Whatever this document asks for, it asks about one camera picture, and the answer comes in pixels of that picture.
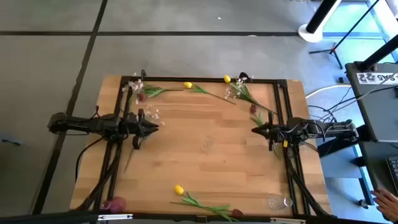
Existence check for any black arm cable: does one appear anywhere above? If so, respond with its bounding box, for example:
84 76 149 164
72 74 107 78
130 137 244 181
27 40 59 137
74 136 104 183

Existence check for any silver bracket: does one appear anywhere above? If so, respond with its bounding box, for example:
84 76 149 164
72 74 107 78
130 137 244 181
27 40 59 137
98 213 134 222
269 217 307 224

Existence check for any white round pole base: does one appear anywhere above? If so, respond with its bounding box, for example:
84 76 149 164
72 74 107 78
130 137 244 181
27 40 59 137
297 23 324 44

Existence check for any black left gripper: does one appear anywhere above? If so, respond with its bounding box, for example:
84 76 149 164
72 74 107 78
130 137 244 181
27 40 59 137
123 108 160 139

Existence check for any white flower bunch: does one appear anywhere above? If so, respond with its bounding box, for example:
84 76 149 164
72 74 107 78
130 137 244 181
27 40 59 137
144 105 166 127
121 79 185 99
223 75 277 115

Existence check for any gray equipment cart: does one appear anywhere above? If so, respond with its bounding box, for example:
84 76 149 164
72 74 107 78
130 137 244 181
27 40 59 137
345 61 398 220

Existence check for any tall clear glass vase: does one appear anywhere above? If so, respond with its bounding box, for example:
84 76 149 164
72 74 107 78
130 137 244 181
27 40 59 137
201 135 215 155

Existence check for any pink glass vase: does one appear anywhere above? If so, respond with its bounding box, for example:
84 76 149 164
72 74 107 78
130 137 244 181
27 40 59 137
101 195 127 215

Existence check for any black keyboard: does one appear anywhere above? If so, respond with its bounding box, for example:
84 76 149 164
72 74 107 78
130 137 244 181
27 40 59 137
386 154 398 194

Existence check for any black pole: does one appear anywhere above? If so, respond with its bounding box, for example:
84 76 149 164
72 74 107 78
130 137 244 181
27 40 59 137
306 0 339 34
356 34 398 72

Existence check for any white floor cable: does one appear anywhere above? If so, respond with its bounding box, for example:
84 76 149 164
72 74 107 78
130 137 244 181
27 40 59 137
305 83 353 99

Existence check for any white printed label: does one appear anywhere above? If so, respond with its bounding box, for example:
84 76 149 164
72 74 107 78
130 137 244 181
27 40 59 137
356 72 398 85

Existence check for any black floor cable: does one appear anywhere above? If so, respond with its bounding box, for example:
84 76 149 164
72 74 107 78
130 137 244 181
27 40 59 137
307 85 398 122

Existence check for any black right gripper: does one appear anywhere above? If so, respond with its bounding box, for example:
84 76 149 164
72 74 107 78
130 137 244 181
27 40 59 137
251 111 292 152

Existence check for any black crossbeam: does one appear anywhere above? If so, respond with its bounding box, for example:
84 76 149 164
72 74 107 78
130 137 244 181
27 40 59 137
0 210 398 224

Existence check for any black tripod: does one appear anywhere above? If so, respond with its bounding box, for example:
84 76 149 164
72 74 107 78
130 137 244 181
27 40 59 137
308 0 382 70

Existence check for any person's hand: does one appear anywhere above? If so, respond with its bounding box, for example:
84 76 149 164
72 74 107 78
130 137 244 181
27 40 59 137
370 187 398 222

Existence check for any black aluminium table frame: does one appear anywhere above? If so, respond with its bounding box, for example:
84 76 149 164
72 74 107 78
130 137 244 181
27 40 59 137
93 75 333 218

